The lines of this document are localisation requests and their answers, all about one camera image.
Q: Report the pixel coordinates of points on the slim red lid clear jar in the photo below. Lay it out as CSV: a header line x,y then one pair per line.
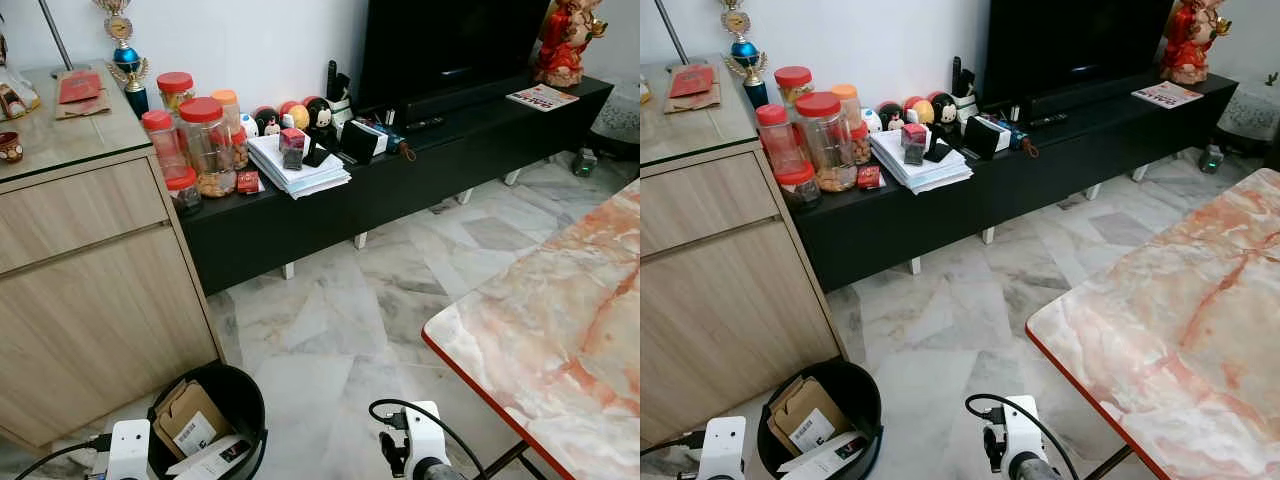
x,y
162,145
777,140

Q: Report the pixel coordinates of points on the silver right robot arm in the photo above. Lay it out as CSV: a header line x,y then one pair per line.
x,y
1035,470
440,472

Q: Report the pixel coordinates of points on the orange lid plastic jar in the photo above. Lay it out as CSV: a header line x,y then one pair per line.
x,y
227,105
847,100

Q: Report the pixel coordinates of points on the black metal table leg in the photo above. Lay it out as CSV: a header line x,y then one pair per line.
x,y
1110,462
512,458

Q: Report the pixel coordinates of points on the stack of white papers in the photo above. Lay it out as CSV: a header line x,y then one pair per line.
x,y
920,175
300,178

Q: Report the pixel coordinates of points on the brown cardboard parcel with label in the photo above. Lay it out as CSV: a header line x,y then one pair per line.
x,y
800,405
185,410

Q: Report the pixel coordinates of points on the brown paper bag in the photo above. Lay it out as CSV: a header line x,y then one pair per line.
x,y
712,100
88,108

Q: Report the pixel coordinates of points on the small clear cube container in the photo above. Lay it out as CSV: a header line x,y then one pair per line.
x,y
292,148
914,144

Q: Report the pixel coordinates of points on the white lace cloth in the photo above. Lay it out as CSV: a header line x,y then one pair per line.
x,y
1248,115
618,115

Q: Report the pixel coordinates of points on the grey slanted metal pole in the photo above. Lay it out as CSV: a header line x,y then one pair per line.
x,y
56,35
673,32

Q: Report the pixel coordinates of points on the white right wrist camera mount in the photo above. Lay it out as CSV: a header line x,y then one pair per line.
x,y
428,435
1022,432

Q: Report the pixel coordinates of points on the small device with green light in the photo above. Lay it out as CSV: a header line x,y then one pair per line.
x,y
1211,160
585,163

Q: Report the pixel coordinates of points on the small red lid dark jar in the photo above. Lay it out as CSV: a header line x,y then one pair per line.
x,y
798,188
184,192

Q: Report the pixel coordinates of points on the black flat screen TV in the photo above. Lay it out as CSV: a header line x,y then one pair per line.
x,y
450,45
1075,45

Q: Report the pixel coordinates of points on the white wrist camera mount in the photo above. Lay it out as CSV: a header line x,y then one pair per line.
x,y
428,435
1022,432
128,450
722,448

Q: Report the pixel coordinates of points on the small red box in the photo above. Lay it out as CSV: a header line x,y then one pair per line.
x,y
248,182
869,178

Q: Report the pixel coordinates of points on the tall red lid snack jar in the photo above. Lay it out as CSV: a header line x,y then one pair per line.
x,y
792,82
175,88

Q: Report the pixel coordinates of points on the red and white booklet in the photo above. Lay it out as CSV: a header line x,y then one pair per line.
x,y
542,97
1167,95

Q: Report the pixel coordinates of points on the gold and blue trophy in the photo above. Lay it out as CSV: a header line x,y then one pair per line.
x,y
128,70
745,62

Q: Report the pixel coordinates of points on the black box with white side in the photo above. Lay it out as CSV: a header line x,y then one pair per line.
x,y
358,142
982,138

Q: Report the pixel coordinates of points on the light wooden cabinet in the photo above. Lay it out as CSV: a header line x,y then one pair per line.
x,y
90,300
720,300

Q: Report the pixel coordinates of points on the black low TV console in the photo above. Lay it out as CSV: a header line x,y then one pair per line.
x,y
1010,190
400,190

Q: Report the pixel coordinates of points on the white umbrella carton box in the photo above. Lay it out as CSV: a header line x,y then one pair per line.
x,y
212,458
826,456

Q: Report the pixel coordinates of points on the red and gold figurine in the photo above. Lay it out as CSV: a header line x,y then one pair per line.
x,y
1190,45
565,45

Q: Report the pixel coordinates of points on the red envelope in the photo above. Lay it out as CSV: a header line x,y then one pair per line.
x,y
80,87
691,81

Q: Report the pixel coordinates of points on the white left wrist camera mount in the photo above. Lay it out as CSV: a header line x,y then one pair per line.
x,y
722,448
128,450

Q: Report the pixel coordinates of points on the black mouse figurine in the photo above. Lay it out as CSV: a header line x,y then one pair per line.
x,y
943,112
319,118

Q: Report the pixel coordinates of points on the black round rubbish bin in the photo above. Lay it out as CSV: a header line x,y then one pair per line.
x,y
245,400
862,395

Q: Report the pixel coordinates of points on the large red lid nut jar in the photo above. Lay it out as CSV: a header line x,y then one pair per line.
x,y
826,145
208,150

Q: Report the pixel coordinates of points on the black remote control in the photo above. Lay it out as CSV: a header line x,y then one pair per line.
x,y
425,123
1049,120

